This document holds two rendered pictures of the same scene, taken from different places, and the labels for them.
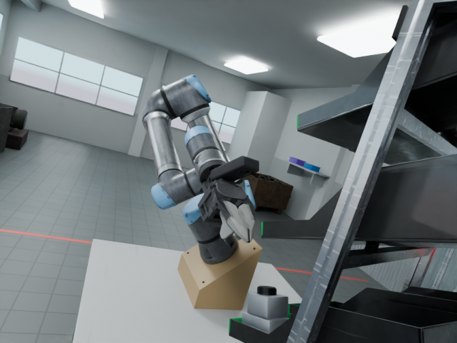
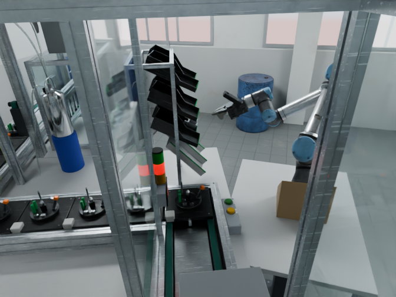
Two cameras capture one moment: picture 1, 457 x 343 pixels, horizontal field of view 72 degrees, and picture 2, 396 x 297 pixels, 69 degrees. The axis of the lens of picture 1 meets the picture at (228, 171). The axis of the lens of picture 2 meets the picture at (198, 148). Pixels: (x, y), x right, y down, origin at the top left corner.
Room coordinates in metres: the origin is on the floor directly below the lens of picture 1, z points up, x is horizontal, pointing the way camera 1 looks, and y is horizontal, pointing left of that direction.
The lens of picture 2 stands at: (1.48, -1.37, 1.99)
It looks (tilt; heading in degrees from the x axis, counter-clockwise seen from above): 30 degrees down; 129
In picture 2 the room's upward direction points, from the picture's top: 2 degrees counter-clockwise
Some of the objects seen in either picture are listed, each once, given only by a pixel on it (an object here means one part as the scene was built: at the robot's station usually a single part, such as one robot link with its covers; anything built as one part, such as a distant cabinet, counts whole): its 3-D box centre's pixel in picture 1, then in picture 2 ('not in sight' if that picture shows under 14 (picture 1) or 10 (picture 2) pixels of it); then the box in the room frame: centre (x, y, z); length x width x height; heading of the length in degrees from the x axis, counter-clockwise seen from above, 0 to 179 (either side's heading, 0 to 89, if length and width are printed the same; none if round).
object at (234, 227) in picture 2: not in sight; (230, 215); (0.91, -0.40, 0.93); 0.21 x 0.07 x 0.06; 133
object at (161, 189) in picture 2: not in sight; (159, 175); (0.74, -0.71, 1.29); 0.12 x 0.05 x 0.25; 133
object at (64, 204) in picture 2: not in sight; (43, 206); (0.15, -0.99, 1.01); 0.24 x 0.24 x 0.13; 43
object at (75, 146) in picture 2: not in sight; (68, 150); (-0.30, -0.59, 1.00); 0.16 x 0.16 x 0.27
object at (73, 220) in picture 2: not in sight; (91, 203); (0.33, -0.83, 1.01); 0.24 x 0.24 x 0.13; 43
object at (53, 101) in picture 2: not in sight; (55, 106); (-0.30, -0.59, 1.32); 0.14 x 0.14 x 0.38
